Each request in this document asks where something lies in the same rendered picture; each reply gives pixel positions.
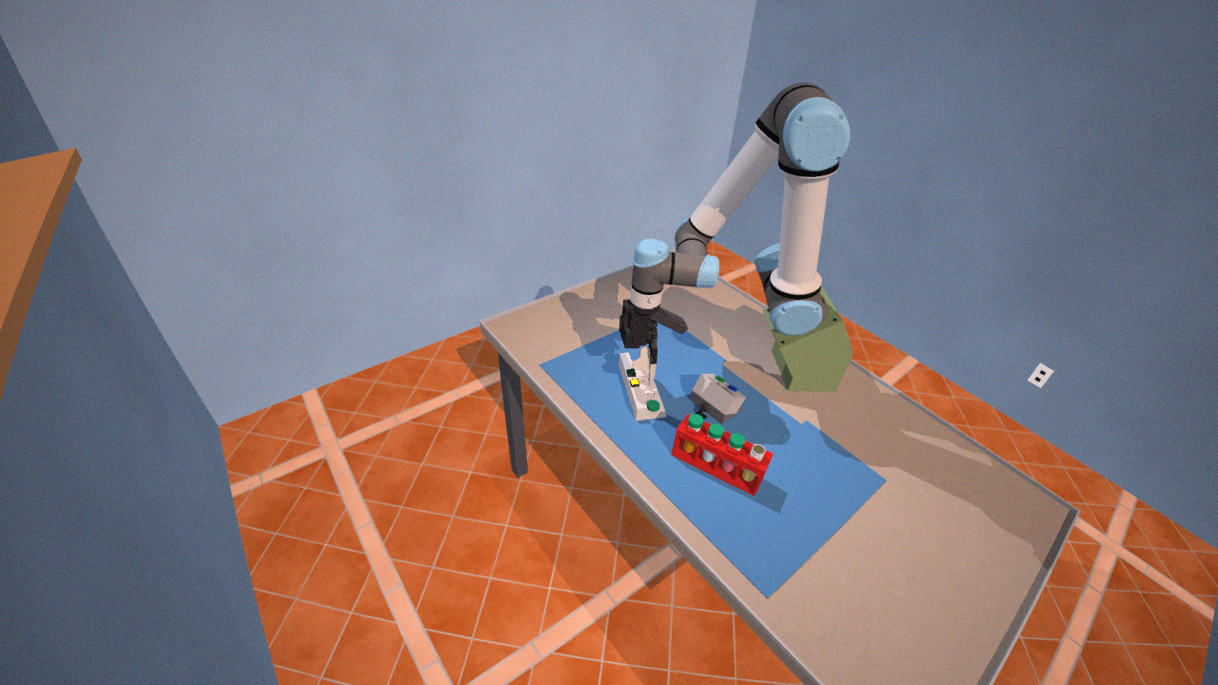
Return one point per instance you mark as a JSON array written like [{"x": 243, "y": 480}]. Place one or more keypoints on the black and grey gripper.
[{"x": 639, "y": 332}]

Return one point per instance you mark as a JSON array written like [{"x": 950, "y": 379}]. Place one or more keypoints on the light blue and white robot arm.
[{"x": 812, "y": 134}]

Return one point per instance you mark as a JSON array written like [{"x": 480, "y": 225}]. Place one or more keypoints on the blue flat mat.
[{"x": 811, "y": 487}]

